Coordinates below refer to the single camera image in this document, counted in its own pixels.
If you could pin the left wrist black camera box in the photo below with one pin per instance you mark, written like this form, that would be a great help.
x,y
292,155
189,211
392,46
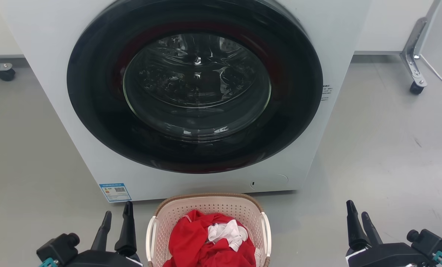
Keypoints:
x,y
57,248

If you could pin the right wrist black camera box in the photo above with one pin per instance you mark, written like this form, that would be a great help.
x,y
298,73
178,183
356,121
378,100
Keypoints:
x,y
430,243

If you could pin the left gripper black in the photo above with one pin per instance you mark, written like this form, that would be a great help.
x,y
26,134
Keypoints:
x,y
102,259

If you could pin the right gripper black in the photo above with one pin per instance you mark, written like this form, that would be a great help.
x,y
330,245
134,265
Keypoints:
x,y
387,256

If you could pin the left wrist teal connector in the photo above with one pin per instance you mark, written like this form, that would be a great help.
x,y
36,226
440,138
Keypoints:
x,y
48,263

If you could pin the blue energy label sticker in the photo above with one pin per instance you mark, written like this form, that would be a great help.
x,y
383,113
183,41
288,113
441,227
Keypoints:
x,y
115,192

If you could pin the round black washer door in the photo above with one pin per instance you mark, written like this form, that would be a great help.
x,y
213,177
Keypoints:
x,y
95,111

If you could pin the white front-load washing machine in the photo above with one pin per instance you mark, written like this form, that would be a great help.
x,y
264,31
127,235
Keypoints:
x,y
50,74

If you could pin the round white filter cover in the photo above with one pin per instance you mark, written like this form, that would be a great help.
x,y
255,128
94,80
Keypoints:
x,y
271,181

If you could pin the red garment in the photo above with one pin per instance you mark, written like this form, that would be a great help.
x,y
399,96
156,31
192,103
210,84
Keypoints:
x,y
191,237

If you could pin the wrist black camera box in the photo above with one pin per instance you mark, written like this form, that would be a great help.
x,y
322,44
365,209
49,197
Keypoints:
x,y
430,243
57,248

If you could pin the white garment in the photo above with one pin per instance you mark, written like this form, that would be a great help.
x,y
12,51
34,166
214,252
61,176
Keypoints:
x,y
226,231

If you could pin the beige perforated laundry basket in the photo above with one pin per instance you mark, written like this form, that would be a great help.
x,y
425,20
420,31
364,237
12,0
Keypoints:
x,y
206,204

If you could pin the black caster wheel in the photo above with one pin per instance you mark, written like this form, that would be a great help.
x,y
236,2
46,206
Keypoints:
x,y
6,75
416,88

